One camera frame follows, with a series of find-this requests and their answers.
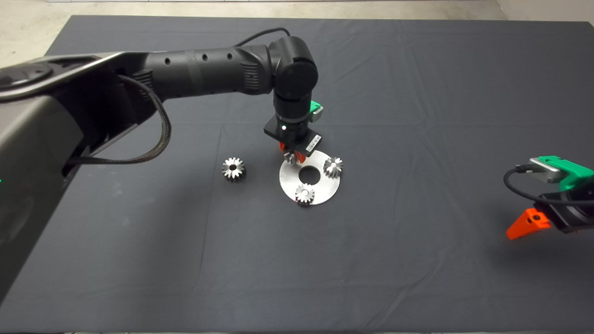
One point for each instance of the green left camera mount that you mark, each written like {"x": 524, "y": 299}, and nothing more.
{"x": 315, "y": 105}

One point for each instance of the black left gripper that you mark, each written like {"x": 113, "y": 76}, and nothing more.
{"x": 299, "y": 141}

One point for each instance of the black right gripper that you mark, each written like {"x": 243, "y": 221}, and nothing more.
{"x": 575, "y": 213}

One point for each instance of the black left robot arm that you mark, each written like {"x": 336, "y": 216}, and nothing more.
{"x": 199, "y": 72}

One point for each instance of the grey right camera box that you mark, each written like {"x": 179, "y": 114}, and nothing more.
{"x": 547, "y": 170}

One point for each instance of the small steel gear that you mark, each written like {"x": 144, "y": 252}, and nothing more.
{"x": 291, "y": 157}
{"x": 336, "y": 171}
{"x": 300, "y": 198}

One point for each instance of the large steel gear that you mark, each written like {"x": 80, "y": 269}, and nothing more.
{"x": 237, "y": 175}

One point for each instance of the round metal plate with pegs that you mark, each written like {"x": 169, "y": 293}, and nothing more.
{"x": 288, "y": 182}

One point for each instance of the dark grey table cloth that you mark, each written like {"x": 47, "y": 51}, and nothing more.
{"x": 417, "y": 93}

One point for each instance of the grey left camera box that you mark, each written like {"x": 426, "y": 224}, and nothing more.
{"x": 318, "y": 115}

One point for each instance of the green right camera mount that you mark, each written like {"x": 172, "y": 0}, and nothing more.
{"x": 575, "y": 171}

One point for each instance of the grey camera box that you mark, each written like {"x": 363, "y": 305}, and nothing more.
{"x": 547, "y": 170}
{"x": 318, "y": 115}

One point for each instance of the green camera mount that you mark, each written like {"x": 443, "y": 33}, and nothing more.
{"x": 315, "y": 105}
{"x": 575, "y": 171}

